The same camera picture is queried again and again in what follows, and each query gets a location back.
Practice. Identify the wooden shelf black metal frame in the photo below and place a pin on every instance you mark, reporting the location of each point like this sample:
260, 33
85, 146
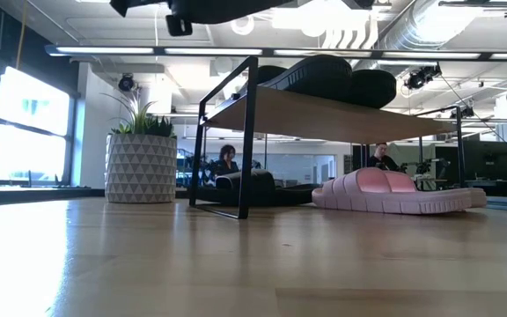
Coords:
324, 116

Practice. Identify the overhead beam with light strips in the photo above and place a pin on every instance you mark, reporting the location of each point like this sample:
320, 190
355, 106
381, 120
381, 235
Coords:
236, 51

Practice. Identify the dark background workstation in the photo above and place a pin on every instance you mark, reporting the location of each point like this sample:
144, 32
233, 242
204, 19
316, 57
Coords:
487, 167

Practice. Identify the black ceiling camera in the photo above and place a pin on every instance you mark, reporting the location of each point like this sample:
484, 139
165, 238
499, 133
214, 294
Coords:
421, 78
126, 83
462, 112

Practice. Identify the black rubber slide sandal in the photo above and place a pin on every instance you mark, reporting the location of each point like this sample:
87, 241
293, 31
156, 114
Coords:
374, 88
262, 190
315, 75

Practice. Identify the large bright window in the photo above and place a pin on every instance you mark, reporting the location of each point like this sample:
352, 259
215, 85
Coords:
29, 132

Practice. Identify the person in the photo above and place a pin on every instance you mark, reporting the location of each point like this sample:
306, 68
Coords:
381, 159
227, 163

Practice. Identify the silver ventilation duct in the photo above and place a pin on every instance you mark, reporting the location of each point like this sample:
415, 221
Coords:
412, 31

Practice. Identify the potted plant white patterned pot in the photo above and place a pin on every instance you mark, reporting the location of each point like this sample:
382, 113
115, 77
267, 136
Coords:
141, 171

